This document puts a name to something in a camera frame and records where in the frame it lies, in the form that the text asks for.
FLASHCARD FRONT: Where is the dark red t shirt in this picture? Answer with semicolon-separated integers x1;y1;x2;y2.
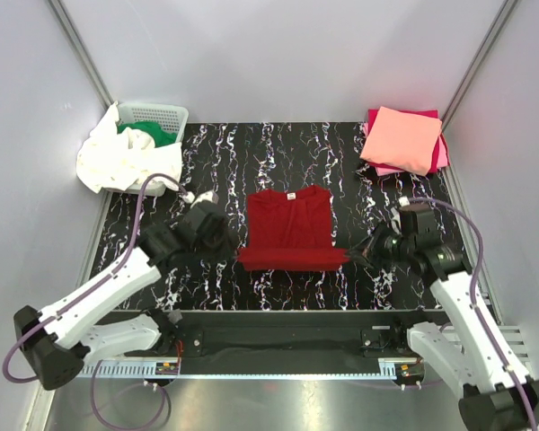
237;185;349;271

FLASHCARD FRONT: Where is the white t shirt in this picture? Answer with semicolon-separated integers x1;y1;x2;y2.
75;102;187;196

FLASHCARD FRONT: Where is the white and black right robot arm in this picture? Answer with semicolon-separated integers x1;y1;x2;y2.
347;224;539;430

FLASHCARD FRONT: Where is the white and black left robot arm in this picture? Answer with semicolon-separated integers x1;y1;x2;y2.
13;201;237;391

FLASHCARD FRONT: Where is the folded pink t shirt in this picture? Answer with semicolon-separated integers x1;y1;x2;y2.
359;134;450;176

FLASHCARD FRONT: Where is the green t shirt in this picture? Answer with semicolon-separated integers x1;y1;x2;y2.
117;121;178;148

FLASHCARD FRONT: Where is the folded salmon t shirt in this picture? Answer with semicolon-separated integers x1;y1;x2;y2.
360;107;442;176

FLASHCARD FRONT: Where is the white plastic laundry basket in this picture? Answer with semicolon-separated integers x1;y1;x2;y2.
104;102;189;196

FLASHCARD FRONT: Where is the folded crimson t shirt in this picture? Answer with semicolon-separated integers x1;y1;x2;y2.
367;109;439;130

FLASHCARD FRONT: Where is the left orange connector board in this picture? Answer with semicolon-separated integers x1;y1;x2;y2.
155;362;180;375

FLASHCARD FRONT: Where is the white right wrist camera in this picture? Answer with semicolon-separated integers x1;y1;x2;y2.
390;197;442;249

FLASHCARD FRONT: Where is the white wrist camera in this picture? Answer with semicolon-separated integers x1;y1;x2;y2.
186;190;219;216
390;197;442;249

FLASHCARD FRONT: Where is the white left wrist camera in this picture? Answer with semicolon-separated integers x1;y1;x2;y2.
186;190;219;216

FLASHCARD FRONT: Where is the white slotted cable duct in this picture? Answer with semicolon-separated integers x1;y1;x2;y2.
79;358;396;381

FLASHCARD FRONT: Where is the right corner aluminium post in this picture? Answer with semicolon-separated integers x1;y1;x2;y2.
442;0;521;130

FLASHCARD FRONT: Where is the corner aluminium post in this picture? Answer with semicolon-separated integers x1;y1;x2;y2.
45;0;114;108
442;0;521;130

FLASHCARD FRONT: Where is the left corner aluminium post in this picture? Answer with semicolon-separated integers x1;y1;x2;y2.
45;0;114;108

